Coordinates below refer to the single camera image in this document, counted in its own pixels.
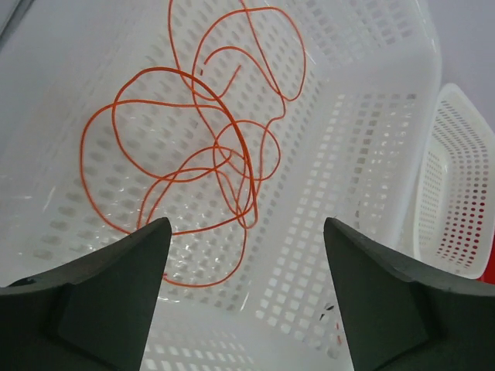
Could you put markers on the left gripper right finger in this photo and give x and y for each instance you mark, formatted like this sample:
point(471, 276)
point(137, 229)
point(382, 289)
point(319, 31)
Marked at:
point(401, 314)

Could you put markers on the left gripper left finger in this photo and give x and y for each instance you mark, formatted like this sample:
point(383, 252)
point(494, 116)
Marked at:
point(93, 313)

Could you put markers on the white perforated rounded basket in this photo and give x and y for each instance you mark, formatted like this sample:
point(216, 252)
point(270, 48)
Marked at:
point(454, 208)

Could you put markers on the clear white rectangular basket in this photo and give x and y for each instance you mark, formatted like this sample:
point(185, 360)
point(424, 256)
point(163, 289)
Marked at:
point(247, 124)

